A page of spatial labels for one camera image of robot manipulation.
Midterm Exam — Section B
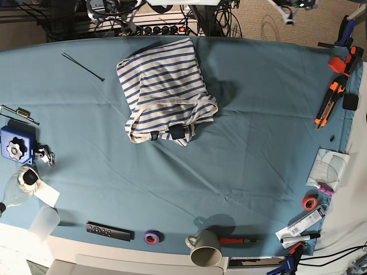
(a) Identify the white paper card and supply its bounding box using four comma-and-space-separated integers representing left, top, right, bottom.
34, 179, 60, 207

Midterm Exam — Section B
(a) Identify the red handled screwdriver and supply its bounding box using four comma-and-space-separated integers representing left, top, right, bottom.
218, 238, 260, 245

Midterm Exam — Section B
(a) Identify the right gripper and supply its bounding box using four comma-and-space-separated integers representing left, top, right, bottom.
115, 1, 143, 33

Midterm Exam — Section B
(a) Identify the blue box with knob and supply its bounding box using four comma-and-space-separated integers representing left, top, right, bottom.
1, 125, 36, 164

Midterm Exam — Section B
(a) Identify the blue black bar clamp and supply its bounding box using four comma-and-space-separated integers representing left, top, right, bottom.
267, 242, 305, 275

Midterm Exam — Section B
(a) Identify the translucent plastic cup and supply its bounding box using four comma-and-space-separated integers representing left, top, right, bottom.
28, 206, 60, 243

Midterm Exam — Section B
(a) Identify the orange black clamp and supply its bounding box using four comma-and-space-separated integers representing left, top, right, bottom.
328, 46, 364, 77

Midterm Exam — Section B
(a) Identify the purple tape roll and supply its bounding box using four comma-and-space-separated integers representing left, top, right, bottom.
144, 230, 161, 245

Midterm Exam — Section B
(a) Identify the black square box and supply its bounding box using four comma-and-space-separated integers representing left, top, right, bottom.
342, 93, 359, 111

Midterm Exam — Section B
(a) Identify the grey ceramic mug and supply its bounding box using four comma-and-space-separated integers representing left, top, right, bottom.
185, 230, 222, 267

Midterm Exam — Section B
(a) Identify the black cable tie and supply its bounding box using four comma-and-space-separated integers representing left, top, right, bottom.
62, 53, 105, 82

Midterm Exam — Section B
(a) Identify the blue white striped T-shirt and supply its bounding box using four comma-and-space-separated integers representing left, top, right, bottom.
116, 38, 218, 146

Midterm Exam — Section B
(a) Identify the blue table cloth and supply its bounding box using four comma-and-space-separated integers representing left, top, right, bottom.
1, 36, 353, 256

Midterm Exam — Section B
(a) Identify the leaf patterned paper roll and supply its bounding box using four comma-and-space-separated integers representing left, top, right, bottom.
306, 148, 350, 190

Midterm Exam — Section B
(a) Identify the white packaged item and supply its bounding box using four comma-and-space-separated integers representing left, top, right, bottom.
275, 206, 326, 249

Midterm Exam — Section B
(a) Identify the orange tape roll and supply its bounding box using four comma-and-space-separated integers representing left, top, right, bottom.
302, 195, 318, 211

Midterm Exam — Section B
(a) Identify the purple small tube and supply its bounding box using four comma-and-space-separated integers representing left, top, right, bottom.
314, 183, 334, 197

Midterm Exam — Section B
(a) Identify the metal rod with spring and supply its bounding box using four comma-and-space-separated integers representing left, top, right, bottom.
1, 105, 40, 125

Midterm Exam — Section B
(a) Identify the black remote control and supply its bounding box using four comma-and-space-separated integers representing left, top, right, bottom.
85, 221, 135, 242

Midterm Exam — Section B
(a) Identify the black marker pen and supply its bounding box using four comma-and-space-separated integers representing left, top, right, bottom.
280, 233, 321, 244

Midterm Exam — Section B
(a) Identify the small white keyring gadget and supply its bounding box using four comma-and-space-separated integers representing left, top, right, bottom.
35, 147, 55, 167

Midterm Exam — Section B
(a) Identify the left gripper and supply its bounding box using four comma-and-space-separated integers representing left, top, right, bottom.
267, 0, 318, 25

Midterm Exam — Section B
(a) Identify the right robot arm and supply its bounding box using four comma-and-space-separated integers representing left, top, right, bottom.
85, 0, 146, 34

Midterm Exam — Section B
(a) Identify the clear plastic bottle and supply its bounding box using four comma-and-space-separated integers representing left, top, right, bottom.
1, 165, 40, 215

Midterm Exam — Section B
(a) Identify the black power strip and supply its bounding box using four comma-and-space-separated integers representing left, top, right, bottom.
128, 25, 187, 36

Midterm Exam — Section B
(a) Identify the orange black utility knife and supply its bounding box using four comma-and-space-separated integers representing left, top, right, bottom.
314, 75, 348, 129

